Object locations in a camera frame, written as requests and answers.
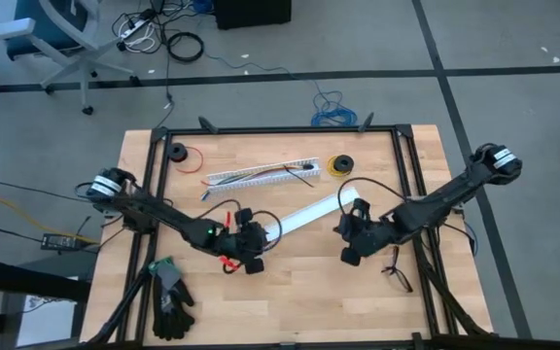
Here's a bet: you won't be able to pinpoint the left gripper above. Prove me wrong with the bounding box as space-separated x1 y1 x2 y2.
230 207 278 276

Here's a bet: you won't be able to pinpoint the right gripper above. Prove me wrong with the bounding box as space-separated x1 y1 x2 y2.
336 197 399 267

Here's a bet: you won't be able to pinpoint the white raceway cover strip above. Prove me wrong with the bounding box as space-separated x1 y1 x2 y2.
263 187 361 243

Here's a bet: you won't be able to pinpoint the white slotted cable raceway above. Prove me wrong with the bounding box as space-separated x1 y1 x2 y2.
205 156 321 195

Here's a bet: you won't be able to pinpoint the black eyeglasses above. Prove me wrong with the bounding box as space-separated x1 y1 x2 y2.
380 244 415 293

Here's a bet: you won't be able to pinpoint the black glove green cuff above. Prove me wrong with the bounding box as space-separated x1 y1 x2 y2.
148 256 196 312

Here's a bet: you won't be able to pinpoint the black work glove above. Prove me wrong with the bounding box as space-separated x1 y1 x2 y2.
151 291 197 341

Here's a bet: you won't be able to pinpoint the black power adapter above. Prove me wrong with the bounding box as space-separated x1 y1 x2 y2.
40 232 81 252

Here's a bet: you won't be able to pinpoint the black box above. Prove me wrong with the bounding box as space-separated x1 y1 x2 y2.
213 0 293 30

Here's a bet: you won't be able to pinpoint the dark desk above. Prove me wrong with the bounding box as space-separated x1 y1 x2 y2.
0 257 91 350

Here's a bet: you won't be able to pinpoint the white power strip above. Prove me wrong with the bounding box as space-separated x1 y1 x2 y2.
118 12 158 41

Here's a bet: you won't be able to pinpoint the white office chair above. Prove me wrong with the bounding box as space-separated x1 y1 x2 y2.
0 0 141 117

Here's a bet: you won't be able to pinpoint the yellow wire spool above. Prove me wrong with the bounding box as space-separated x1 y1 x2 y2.
327 154 356 178

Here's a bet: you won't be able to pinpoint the red wire spool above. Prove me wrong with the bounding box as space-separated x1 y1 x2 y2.
168 142 205 175

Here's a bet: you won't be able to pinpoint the black aluminium table frame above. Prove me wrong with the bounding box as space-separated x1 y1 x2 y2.
80 123 500 350

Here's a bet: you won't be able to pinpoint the blue coiled cable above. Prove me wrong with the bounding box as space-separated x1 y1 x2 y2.
310 80 359 127

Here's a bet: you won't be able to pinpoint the black coiled cable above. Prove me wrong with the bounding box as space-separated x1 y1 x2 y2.
166 31 206 63

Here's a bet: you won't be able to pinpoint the yellow floor cable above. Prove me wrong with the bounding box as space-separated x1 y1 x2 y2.
0 193 101 244

